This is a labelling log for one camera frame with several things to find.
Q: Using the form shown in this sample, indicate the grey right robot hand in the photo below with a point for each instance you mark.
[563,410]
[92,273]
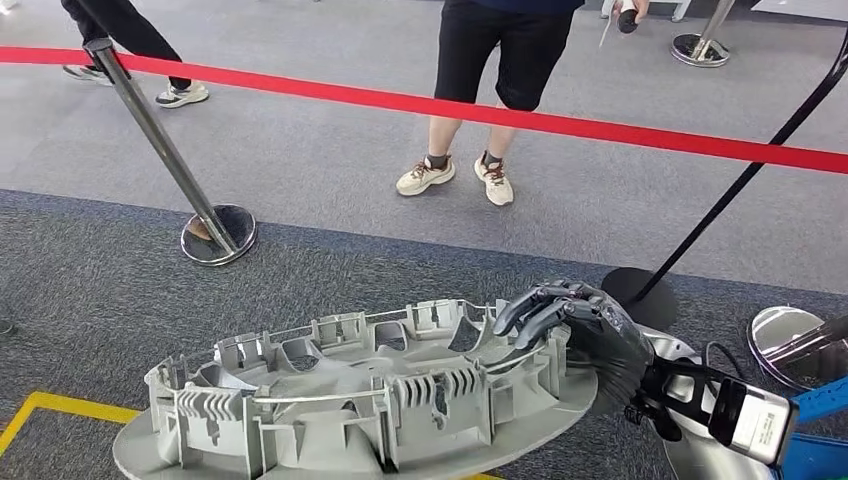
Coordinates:
[609,344]

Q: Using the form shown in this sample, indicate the grey plastic wheel cover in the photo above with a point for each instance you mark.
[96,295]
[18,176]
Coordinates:
[331,371]

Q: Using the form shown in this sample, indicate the black floor stand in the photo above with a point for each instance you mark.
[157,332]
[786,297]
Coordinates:
[636,298]

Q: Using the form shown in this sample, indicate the red barrier belt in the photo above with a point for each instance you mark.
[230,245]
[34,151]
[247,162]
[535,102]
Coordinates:
[424,104]

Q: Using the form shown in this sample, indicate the person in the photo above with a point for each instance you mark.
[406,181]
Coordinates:
[126,26]
[503,53]

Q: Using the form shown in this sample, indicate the black handheld device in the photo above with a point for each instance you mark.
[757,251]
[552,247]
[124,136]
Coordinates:
[627,20]

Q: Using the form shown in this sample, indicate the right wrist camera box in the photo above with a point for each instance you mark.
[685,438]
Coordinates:
[762,424]

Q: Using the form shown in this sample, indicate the blue metal shelf frame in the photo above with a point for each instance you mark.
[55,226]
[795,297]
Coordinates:
[821,404]

